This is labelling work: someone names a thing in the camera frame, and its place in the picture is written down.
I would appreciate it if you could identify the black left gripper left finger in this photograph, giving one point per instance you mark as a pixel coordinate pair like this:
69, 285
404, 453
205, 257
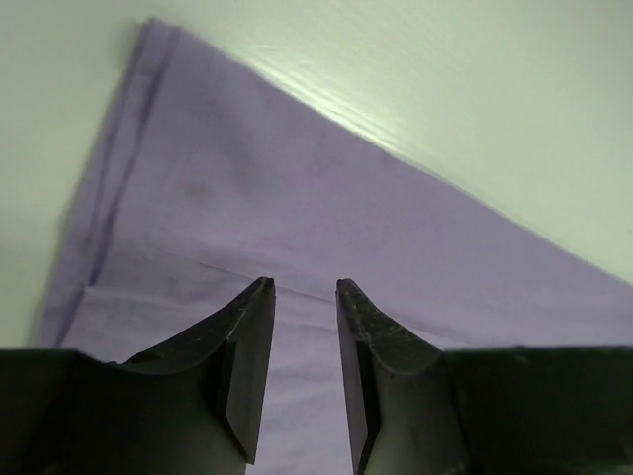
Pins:
189, 405

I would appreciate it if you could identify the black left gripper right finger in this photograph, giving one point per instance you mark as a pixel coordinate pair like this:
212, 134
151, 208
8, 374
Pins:
413, 408

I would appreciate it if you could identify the purple t shirt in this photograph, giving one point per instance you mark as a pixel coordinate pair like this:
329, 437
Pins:
207, 177

